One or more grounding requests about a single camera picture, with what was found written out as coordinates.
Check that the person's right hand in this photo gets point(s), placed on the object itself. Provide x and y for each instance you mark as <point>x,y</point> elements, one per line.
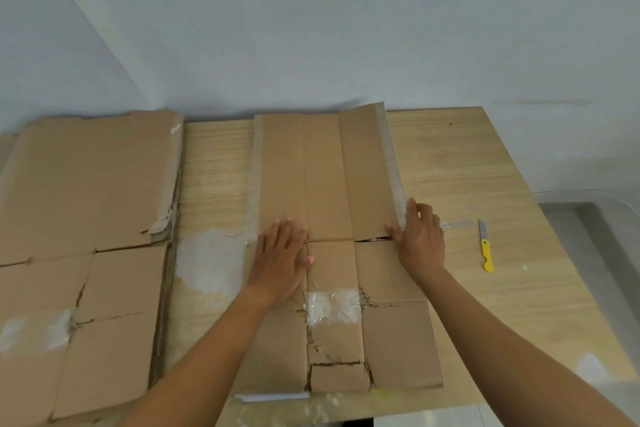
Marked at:
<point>422,241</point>

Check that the person's left hand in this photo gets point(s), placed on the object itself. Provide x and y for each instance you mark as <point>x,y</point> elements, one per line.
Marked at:
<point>277,266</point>

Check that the yellow utility knife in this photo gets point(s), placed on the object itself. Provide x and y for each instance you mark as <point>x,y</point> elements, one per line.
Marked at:
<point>487,256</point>

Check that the person's right forearm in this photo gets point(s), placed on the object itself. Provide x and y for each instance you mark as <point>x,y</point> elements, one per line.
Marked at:
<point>510,356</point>

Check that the person's left forearm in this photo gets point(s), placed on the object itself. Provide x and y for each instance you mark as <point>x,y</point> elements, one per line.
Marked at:
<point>200,366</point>

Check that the light wooden table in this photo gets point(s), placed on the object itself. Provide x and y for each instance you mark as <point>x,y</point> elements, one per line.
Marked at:
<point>475,166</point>

